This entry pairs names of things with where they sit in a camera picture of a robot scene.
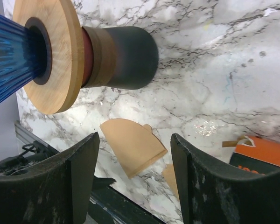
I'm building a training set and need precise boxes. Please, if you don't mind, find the blue ribbed dripper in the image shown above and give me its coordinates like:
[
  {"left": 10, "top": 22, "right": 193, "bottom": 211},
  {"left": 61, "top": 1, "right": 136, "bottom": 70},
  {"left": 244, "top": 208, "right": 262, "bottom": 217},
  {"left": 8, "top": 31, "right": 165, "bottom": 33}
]
[{"left": 0, "top": 15, "right": 52, "bottom": 103}]

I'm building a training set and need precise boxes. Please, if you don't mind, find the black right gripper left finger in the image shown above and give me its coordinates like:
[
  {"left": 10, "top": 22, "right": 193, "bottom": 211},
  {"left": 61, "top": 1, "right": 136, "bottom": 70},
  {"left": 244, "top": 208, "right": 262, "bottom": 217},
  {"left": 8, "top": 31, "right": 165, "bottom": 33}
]
[{"left": 0, "top": 133, "right": 99, "bottom": 224}]

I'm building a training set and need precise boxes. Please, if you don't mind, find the brown paper coffee filter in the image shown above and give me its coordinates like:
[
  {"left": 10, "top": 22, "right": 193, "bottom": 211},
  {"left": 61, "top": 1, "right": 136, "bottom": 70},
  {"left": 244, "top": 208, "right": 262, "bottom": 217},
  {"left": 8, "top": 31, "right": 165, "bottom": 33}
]
[{"left": 100, "top": 118, "right": 168, "bottom": 179}]

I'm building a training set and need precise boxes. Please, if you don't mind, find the red and black carafe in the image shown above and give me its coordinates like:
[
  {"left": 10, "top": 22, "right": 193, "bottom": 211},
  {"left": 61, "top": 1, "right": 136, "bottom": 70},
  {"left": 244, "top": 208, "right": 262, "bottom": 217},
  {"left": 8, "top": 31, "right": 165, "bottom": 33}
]
[{"left": 82, "top": 26, "right": 159, "bottom": 90}]

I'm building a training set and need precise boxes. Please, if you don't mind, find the orange coffee filter box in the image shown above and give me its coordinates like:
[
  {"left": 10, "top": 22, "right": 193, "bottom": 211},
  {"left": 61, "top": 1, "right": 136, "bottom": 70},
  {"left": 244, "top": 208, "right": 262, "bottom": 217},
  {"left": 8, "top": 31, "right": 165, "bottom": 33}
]
[{"left": 222, "top": 135, "right": 280, "bottom": 175}]

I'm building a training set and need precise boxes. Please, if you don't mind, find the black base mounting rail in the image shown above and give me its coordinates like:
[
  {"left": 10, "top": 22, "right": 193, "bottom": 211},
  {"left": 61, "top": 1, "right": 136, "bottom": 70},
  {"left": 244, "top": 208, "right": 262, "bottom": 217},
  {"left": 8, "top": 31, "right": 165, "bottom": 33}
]
[{"left": 14, "top": 120, "right": 168, "bottom": 224}]

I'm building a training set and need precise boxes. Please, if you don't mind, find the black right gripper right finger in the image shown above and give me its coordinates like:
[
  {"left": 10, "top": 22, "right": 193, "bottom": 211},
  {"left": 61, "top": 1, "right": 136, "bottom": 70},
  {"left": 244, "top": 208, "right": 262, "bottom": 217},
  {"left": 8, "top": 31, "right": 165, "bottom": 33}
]
[{"left": 171, "top": 133, "right": 280, "bottom": 224}]

